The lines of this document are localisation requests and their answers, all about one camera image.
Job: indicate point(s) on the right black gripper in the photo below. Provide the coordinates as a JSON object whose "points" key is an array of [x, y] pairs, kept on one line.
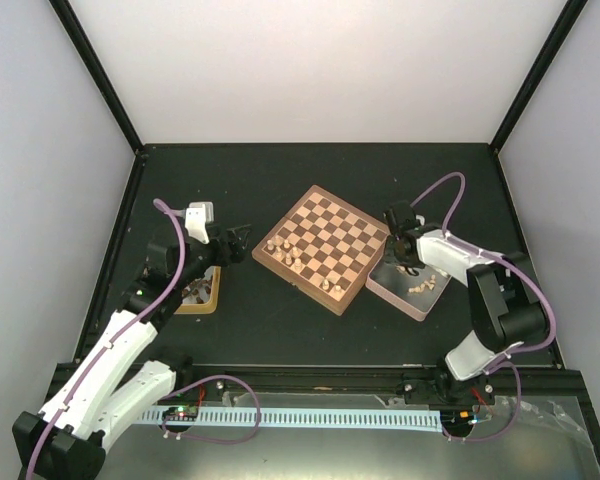
{"points": [[389, 253]]}

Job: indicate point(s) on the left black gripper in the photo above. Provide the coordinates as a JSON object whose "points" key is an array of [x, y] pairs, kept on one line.
{"points": [[236, 253]]}

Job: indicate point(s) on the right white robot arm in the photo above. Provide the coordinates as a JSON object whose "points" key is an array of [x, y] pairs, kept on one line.
{"points": [[508, 311]]}

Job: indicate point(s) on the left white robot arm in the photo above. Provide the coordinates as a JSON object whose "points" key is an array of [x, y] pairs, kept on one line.
{"points": [[71, 434]]}

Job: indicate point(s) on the pile of light chess pieces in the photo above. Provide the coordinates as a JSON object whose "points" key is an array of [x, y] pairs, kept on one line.
{"points": [[418, 280]]}

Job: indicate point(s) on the pile of dark chess pieces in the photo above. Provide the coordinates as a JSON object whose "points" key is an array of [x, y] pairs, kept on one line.
{"points": [[198, 292]]}

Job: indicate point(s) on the left control circuit board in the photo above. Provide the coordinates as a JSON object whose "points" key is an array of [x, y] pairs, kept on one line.
{"points": [[180, 413]]}

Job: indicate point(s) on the control circuit board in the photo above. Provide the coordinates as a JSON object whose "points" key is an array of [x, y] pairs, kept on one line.
{"points": [[463, 417], [180, 413]]}

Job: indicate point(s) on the right control circuit board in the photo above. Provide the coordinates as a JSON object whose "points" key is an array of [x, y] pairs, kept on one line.
{"points": [[463, 417]]}

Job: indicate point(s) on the pink plastic basket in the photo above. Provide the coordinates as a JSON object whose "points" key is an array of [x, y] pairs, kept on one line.
{"points": [[386, 282]]}

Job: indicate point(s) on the yellow plastic tray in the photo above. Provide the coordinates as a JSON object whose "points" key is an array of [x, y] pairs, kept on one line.
{"points": [[214, 274]]}

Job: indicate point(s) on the wooden chessboard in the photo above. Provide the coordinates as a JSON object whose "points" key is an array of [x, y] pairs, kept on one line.
{"points": [[337, 242]]}

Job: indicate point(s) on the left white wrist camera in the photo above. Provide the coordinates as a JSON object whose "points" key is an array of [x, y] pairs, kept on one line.
{"points": [[197, 216]]}

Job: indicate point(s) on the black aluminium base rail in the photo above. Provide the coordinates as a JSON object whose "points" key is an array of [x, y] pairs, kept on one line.
{"points": [[320, 380]]}

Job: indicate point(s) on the white slotted cable duct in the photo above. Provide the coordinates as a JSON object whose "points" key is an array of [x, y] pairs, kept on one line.
{"points": [[312, 418]]}

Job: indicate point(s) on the left black frame post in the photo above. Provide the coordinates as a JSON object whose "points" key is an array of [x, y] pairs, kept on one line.
{"points": [[83, 46]]}

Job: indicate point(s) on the black frame post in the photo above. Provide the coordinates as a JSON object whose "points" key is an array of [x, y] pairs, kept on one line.
{"points": [[558, 34], [83, 46]]}

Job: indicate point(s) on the right black frame post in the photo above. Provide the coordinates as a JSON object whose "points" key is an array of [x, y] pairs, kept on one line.
{"points": [[558, 34]]}

